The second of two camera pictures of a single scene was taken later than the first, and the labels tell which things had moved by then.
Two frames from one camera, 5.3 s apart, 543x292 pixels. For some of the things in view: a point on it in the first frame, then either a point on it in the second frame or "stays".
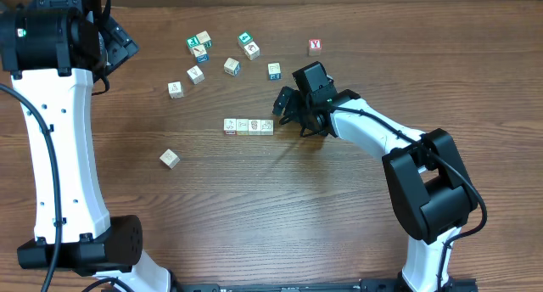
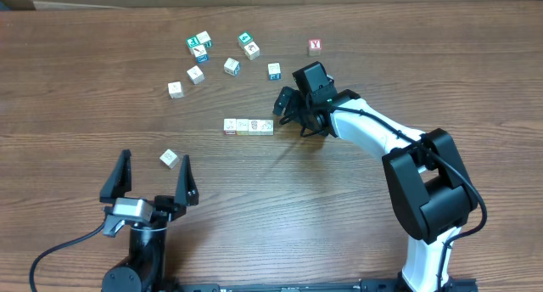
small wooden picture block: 242,126 stays
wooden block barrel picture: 254,126 stays
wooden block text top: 196,75 stays
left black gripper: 118,47 -> 165,208
